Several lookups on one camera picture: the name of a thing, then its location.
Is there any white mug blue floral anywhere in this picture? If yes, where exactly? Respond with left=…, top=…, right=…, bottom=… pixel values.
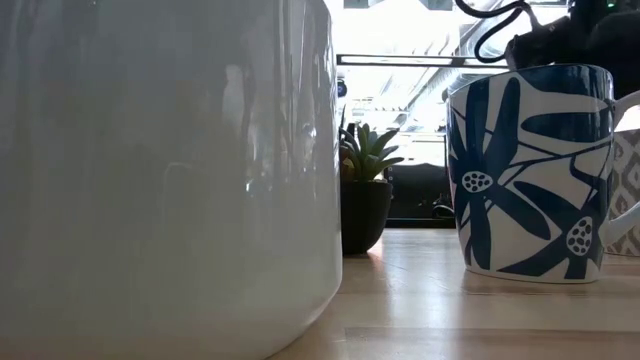
left=446, top=63, right=640, bottom=285

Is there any white mug green inside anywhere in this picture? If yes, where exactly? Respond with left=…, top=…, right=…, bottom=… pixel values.
left=0, top=0, right=344, bottom=360

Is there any black horizontal beam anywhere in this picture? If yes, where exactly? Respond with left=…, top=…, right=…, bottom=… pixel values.
left=335, top=53, right=509, bottom=70

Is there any black box behind table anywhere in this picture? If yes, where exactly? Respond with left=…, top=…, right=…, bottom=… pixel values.
left=385, top=162, right=456, bottom=220

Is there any succulent in black pot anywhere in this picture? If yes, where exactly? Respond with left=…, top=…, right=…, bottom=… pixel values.
left=338, top=122, right=405, bottom=257

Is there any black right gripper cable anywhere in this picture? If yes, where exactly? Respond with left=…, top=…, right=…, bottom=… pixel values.
left=453, top=0, right=544, bottom=65

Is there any black aluminium table frame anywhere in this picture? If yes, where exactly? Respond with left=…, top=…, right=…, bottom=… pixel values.
left=384, top=218, right=457, bottom=230

